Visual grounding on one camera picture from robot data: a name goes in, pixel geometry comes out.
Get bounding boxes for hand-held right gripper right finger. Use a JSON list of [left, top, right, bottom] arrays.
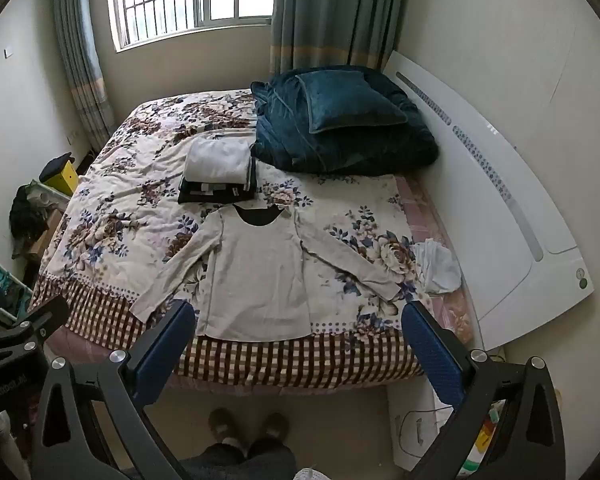
[[401, 301, 566, 480]]

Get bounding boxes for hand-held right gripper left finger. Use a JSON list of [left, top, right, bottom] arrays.
[[30, 300, 197, 480]]

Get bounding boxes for beige long-sleeve shirt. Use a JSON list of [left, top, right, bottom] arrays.
[[130, 203, 403, 342]]

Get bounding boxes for white crumpled cloth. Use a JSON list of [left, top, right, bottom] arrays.
[[412, 237, 463, 296]]

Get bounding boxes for cardboard box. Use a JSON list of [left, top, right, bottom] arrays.
[[27, 207, 63, 266]]

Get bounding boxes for black bag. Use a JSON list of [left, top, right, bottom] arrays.
[[9, 185, 48, 258]]

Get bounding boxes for brown slipper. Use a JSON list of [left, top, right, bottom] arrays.
[[209, 408, 241, 443], [257, 412, 290, 446]]

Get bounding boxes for white plastic object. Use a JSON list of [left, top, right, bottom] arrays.
[[30, 182, 68, 211]]

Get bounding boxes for pink checked mattress pad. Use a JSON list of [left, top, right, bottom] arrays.
[[395, 175, 476, 346]]

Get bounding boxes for person's dark trousers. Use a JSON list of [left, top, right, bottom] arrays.
[[180, 440, 298, 480]]

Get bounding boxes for yellow box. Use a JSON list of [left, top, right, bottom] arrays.
[[50, 162, 78, 196]]

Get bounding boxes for dark cap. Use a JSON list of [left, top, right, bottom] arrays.
[[39, 152, 73, 183]]

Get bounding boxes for white headboard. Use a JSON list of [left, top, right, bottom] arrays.
[[382, 50, 595, 351]]

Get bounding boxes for black folded garment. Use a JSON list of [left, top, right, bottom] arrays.
[[177, 160, 258, 206]]

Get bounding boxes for floral bedsheet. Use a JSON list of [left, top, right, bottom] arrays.
[[27, 89, 433, 391]]

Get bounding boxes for white folded garment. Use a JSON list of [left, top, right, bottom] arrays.
[[185, 137, 253, 183]]

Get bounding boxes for teal plush blanket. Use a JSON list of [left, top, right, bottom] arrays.
[[250, 66, 440, 176]]

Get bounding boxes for narrow grey-blue curtain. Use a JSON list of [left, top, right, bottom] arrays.
[[52, 0, 116, 153]]

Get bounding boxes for teal plush pillow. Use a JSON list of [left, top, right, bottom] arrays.
[[295, 71, 408, 135]]

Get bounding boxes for wide grey-blue curtain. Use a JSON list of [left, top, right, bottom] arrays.
[[270, 0, 411, 78]]

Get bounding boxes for black cable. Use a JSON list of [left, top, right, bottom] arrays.
[[399, 407, 456, 456]]

